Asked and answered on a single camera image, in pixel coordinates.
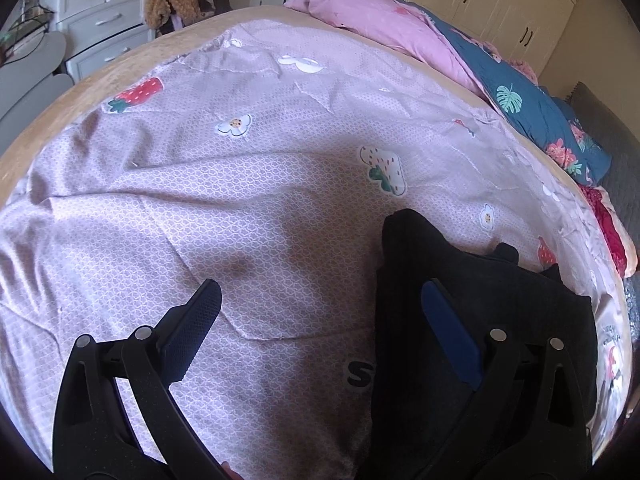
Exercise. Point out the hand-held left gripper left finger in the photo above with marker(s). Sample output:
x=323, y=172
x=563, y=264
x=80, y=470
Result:
x=192, y=321

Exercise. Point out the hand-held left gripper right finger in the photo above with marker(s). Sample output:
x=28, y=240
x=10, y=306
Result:
x=450, y=331

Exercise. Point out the black pants with orange cuff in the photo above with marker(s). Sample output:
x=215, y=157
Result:
x=415, y=410

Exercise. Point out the purple strawberry print blanket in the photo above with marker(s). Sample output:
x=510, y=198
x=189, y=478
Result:
x=225, y=185

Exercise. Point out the red floral cloth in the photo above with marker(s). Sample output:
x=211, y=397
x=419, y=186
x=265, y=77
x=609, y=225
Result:
x=610, y=230

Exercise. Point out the blue floral quilt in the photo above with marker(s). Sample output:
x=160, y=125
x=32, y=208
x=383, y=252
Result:
x=520, y=90

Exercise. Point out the grey quilted headboard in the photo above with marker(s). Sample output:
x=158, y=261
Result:
x=615, y=140

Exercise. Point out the beige bed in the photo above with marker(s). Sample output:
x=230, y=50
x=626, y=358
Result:
x=100, y=72

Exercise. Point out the grey curved dresser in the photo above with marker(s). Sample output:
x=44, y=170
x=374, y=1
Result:
x=30, y=90

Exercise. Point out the pink duvet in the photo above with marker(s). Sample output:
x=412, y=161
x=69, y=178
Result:
x=380, y=20

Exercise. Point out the white plastic drawer cabinet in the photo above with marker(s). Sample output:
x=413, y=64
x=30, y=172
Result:
x=100, y=15

